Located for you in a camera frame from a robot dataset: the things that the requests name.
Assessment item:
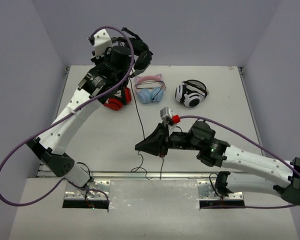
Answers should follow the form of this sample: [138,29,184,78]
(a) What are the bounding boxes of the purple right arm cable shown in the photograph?
[174,115,300,209]

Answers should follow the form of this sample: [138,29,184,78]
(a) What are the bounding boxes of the blue pink cat-ear headphones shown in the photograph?
[134,73,166,104]

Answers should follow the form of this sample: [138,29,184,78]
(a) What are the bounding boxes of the metal base plate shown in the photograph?
[63,179,111,201]
[197,179,244,201]

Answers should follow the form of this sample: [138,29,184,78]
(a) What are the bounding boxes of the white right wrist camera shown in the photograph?
[160,107,181,134]

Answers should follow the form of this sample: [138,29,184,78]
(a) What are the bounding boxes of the thin black headset cable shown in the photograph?
[129,69,166,181]

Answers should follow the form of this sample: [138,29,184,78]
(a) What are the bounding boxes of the black headset with microphone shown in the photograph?
[121,27,153,78]

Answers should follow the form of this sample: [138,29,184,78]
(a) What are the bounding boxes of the red black headphones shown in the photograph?
[103,87,132,111]

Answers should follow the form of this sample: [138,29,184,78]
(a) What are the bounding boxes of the aluminium table edge rail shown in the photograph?
[37,170,262,180]

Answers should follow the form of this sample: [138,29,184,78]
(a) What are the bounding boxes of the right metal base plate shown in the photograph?
[197,179,244,201]

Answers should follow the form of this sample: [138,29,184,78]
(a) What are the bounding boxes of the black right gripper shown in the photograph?
[135,122,201,159]

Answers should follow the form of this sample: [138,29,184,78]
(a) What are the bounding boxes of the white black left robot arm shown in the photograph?
[26,45,132,187]

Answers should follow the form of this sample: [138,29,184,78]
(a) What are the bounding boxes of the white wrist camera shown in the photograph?
[88,29,113,58]
[160,107,181,134]

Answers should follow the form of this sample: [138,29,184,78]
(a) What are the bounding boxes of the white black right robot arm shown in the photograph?
[135,120,300,206]

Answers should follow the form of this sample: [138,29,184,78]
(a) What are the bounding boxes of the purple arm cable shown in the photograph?
[0,26,136,207]
[174,115,300,209]

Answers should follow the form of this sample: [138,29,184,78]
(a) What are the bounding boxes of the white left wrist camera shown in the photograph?
[88,29,113,58]

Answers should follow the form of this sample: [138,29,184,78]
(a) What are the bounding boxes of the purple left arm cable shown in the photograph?
[0,26,136,207]

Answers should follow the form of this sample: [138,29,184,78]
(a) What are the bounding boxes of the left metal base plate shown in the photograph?
[63,179,111,201]

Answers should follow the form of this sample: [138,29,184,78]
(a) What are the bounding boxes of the white black striped headphones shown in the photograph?
[174,79,209,108]

